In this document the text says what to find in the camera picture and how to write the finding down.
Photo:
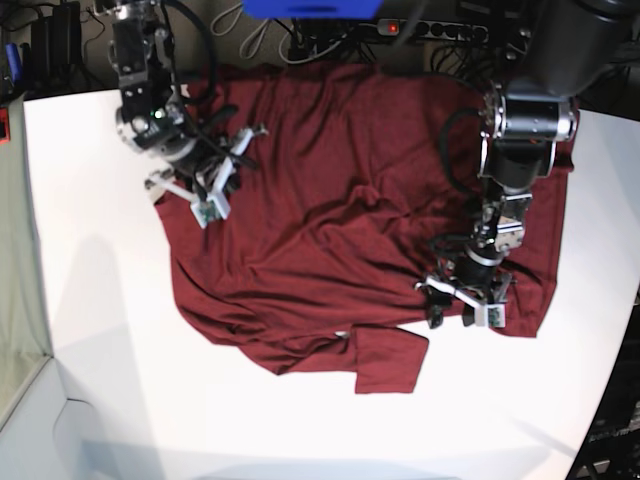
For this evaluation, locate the blue handle at left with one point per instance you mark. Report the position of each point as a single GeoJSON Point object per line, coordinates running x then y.
{"type": "Point", "coordinates": [14, 62]}

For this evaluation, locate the black power strip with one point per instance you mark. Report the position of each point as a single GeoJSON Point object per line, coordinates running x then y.
{"type": "Point", "coordinates": [435, 30]}

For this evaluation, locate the red box at left edge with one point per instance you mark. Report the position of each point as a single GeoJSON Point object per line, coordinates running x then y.
{"type": "Point", "coordinates": [5, 135]}

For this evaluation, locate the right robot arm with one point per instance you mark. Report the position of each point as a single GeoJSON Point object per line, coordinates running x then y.
{"type": "Point", "coordinates": [153, 117]}

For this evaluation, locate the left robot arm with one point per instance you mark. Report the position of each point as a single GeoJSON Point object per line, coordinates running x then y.
{"type": "Point", "coordinates": [524, 118]}

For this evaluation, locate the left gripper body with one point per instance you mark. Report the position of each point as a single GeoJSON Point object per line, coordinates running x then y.
{"type": "Point", "coordinates": [474, 280]}

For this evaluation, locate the blue box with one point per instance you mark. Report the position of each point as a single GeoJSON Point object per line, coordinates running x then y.
{"type": "Point", "coordinates": [312, 9]}

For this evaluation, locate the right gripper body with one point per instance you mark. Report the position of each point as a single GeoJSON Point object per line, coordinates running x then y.
{"type": "Point", "coordinates": [199, 177]}

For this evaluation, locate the dark red t-shirt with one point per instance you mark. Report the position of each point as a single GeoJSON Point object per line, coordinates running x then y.
{"type": "Point", "coordinates": [315, 268]}

